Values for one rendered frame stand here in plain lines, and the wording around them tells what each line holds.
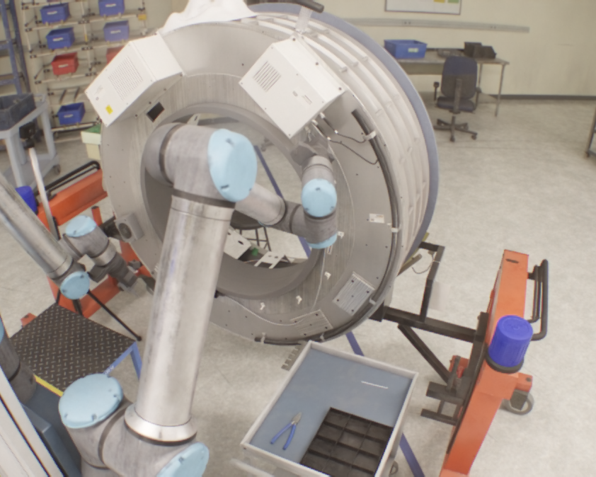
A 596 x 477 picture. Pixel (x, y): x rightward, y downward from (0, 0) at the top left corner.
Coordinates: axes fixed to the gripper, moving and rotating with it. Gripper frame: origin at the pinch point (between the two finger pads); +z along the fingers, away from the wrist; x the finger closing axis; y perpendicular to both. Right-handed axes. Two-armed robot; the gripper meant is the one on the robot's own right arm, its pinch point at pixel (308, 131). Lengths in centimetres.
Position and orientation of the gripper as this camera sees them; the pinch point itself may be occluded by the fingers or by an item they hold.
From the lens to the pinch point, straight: 155.1
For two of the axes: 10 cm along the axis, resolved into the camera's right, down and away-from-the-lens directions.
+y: 7.3, 5.2, 4.4
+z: 0.0, -6.4, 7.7
